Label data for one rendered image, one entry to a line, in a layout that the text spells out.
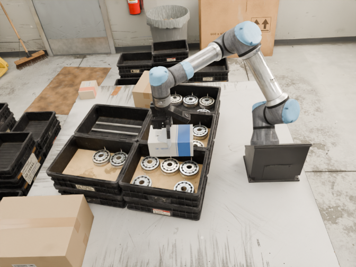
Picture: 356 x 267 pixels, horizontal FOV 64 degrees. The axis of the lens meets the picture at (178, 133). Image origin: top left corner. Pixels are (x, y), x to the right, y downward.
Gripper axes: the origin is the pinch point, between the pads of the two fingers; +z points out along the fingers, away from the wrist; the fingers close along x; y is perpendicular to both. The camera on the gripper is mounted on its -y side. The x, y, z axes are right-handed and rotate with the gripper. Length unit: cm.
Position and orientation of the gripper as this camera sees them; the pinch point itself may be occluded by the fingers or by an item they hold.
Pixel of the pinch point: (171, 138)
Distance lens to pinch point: 132.6
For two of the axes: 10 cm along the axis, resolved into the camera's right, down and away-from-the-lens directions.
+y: -10.0, 0.3, 0.8
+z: 0.7, 7.4, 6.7
